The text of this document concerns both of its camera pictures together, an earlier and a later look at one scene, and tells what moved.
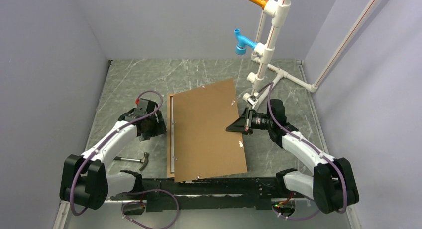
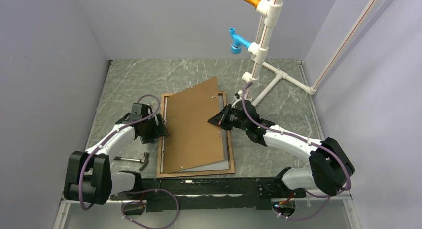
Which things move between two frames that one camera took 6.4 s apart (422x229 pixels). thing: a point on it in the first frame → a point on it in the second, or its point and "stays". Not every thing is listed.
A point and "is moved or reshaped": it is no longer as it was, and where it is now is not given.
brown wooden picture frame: [171, 136] → [160, 159]
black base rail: [161, 194] stays
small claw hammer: [144, 160] stays
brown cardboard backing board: [203, 147] is moved or reshaped
